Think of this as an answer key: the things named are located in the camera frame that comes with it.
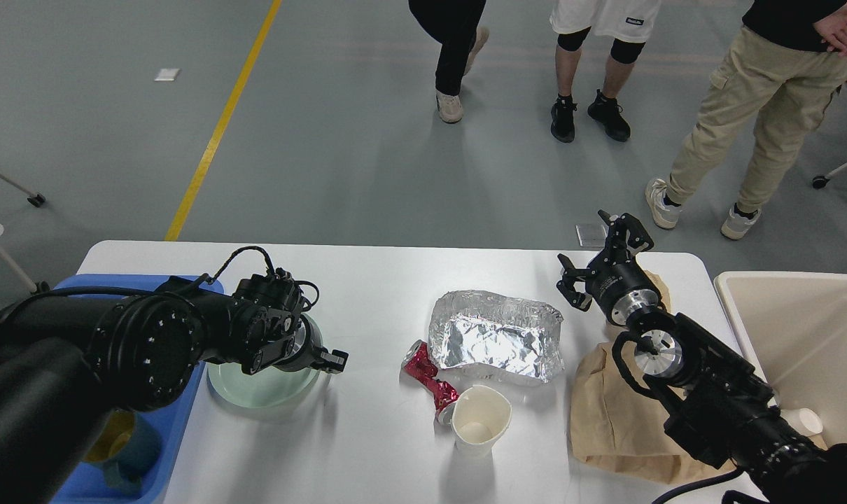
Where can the beige plastic bin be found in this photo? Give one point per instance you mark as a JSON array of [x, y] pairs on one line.
[[792, 326]]

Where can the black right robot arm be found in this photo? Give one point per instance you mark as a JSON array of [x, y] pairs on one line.
[[718, 408]]

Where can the rolling stand leg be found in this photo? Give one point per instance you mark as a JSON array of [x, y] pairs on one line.
[[33, 197]]

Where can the person in khaki trousers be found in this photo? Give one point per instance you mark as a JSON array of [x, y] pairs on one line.
[[783, 69]]

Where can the green plate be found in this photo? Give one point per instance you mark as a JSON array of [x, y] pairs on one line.
[[268, 388]]

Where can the person in black trousers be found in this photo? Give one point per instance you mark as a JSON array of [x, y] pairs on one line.
[[456, 26]]

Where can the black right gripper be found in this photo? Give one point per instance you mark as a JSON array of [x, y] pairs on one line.
[[613, 279]]

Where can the crushed red can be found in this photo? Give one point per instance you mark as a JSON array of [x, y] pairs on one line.
[[418, 366]]

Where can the brown paper bag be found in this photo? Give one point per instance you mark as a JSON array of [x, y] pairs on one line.
[[618, 430]]

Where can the aluminium foil tray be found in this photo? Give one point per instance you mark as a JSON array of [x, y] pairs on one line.
[[491, 336]]

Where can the small white cup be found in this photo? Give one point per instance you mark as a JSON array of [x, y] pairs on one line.
[[804, 420]]

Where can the person in white shorts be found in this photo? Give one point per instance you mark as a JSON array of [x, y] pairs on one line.
[[630, 25]]

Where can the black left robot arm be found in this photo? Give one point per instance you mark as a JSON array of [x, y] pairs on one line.
[[70, 358]]

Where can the blue plastic tray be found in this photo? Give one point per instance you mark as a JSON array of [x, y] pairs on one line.
[[86, 484]]

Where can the grey floor plate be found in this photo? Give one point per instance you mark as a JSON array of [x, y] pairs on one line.
[[591, 235]]

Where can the dark teal mug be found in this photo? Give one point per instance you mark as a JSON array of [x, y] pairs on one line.
[[127, 448]]

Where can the white paper cup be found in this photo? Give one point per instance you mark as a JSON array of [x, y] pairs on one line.
[[480, 418]]

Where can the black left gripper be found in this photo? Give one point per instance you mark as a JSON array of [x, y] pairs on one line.
[[306, 351]]

